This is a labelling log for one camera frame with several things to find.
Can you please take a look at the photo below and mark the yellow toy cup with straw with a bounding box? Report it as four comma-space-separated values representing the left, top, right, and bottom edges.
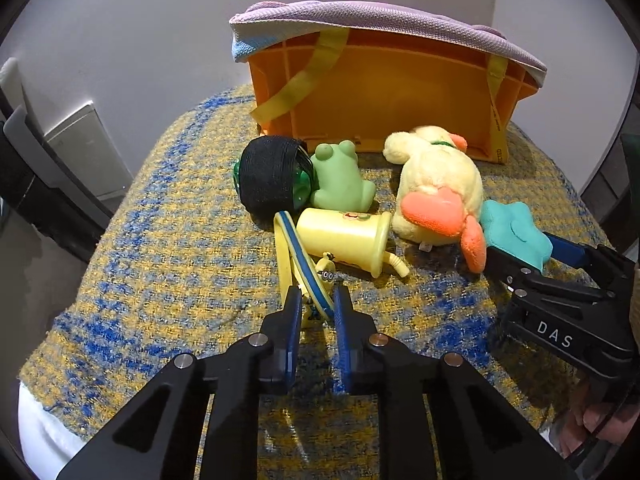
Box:
296, 207, 411, 279

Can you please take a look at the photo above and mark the black toy wheel green hub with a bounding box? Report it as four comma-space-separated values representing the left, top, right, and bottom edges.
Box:
233, 136, 314, 219

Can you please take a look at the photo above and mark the yellow and blue checked blanket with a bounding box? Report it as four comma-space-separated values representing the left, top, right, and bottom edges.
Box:
20, 82, 614, 480

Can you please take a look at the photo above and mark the grey and black frame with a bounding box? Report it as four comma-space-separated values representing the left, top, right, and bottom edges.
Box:
0, 57, 119, 262

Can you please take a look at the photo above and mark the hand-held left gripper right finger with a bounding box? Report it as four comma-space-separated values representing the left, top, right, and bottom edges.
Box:
332, 284, 581, 480

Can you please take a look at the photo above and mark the teal star plush toy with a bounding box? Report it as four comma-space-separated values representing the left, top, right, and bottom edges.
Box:
480, 201, 553, 268

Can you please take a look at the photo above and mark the orange plastic basket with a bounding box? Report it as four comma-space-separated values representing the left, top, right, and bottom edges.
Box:
247, 27, 546, 165

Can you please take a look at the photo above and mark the purple towel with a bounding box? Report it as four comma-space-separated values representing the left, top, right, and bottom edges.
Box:
229, 0, 549, 86

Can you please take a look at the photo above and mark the yellow and blue strap toy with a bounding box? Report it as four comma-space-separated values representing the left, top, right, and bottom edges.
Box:
273, 211, 337, 331

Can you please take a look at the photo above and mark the white wall panel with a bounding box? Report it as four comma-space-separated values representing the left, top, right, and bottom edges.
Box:
42, 101, 135, 201

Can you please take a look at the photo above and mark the white bed sheet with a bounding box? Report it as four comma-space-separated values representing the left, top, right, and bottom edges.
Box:
17, 380, 86, 467

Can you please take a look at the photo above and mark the dark furniture edge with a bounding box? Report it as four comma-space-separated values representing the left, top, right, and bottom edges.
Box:
580, 130, 640, 261

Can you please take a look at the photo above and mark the green frog toy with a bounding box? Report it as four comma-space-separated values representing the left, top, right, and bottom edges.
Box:
309, 141, 377, 211

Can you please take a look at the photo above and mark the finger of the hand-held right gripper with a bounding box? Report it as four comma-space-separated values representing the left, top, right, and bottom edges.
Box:
544, 231, 636, 291
487, 247, 613, 307

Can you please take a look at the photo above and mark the yellow duck plush toy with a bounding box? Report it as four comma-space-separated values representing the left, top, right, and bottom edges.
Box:
383, 126, 487, 275

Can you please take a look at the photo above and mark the yellow fabric strap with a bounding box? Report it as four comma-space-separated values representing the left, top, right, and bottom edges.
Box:
251, 27, 349, 124

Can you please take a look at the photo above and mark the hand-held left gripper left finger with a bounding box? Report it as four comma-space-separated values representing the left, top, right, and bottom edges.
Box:
56, 284, 304, 480

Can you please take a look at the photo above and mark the person's right hand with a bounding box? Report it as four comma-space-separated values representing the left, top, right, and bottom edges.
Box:
557, 380, 640, 461

